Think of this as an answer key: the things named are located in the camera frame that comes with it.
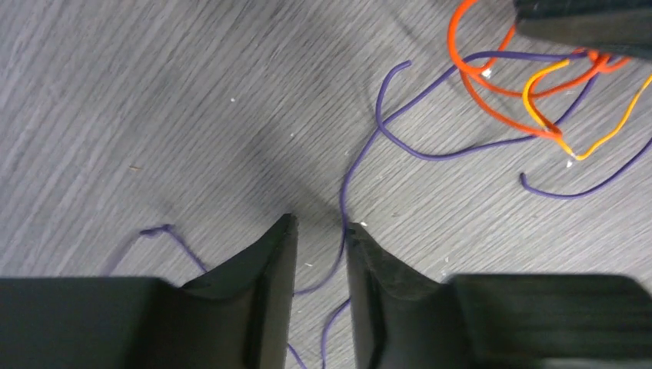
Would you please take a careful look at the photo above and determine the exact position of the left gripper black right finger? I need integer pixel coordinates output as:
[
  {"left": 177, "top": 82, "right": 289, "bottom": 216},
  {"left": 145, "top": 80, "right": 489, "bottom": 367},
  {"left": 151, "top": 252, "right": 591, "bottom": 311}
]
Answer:
[{"left": 346, "top": 223, "right": 651, "bottom": 368}]

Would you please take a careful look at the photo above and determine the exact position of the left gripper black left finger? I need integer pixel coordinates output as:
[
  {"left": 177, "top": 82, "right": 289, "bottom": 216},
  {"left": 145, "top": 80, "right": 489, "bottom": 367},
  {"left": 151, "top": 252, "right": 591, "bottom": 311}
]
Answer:
[{"left": 1, "top": 214, "right": 298, "bottom": 368}]

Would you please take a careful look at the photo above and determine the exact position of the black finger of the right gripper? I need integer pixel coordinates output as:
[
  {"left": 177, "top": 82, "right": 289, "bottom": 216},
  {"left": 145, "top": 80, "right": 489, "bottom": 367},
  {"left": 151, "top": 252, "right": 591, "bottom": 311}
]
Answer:
[{"left": 513, "top": 0, "right": 651, "bottom": 59}]

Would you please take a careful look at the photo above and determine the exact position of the dark purple cable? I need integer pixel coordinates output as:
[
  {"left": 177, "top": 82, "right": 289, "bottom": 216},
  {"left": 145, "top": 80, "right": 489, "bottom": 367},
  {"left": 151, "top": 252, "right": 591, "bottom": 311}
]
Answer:
[{"left": 101, "top": 49, "right": 652, "bottom": 369}]

